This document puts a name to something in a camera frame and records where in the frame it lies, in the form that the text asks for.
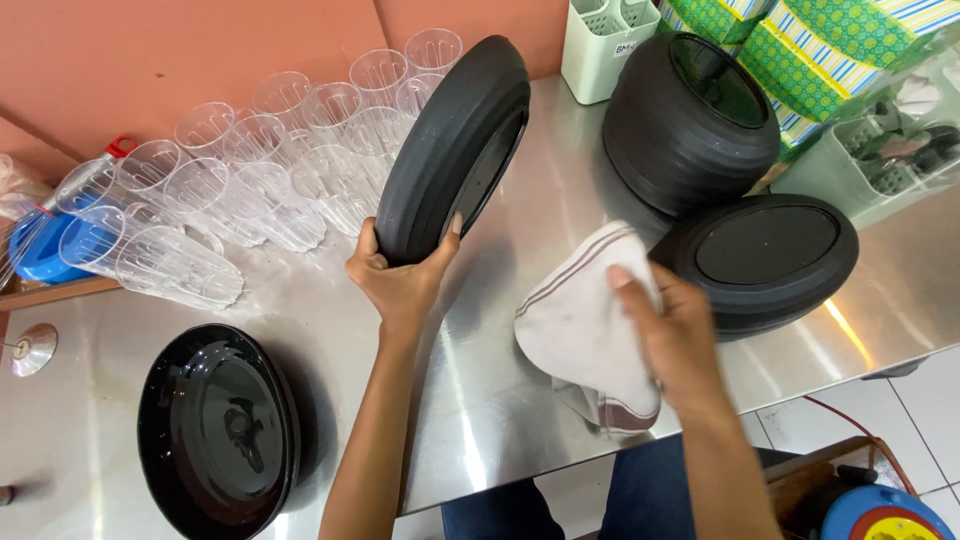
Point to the group of clear plastic cups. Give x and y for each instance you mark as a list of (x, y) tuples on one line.
[(285, 172)]

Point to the round metal disc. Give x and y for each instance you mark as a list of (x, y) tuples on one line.
[(34, 349)]

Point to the pale green basket under plastic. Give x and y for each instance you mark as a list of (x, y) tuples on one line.
[(877, 150)]

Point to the single matte black plate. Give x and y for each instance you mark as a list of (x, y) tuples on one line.
[(442, 142)]

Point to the wooden stool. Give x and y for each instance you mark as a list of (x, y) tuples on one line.
[(810, 480)]

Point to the person's right hand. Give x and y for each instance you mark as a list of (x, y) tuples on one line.
[(679, 337)]

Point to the stack of glossy black plates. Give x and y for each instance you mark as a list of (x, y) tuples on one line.
[(217, 435)]

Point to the green patterned striped box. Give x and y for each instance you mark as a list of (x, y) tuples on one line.
[(817, 45)]

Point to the wooden shelf board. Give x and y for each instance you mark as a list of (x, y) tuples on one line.
[(52, 292)]

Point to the blue plastic lid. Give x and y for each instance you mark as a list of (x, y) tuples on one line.
[(41, 251)]

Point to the pale green cutlery holder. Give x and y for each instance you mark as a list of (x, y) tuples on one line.
[(600, 52)]

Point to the person's blue jeans legs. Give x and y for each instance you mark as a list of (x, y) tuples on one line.
[(645, 495)]

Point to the person's left hand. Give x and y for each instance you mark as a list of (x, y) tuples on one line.
[(401, 289)]

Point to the clear plastic bag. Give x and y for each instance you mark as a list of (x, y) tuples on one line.
[(16, 187)]

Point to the short stack of black plates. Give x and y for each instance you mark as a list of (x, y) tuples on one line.
[(765, 255)]

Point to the clear bottle with red cap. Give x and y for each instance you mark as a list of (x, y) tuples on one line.
[(90, 176)]

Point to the white striped cloth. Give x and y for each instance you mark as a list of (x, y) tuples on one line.
[(577, 330)]

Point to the tall stack of black plates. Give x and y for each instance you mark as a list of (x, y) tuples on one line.
[(682, 135)]

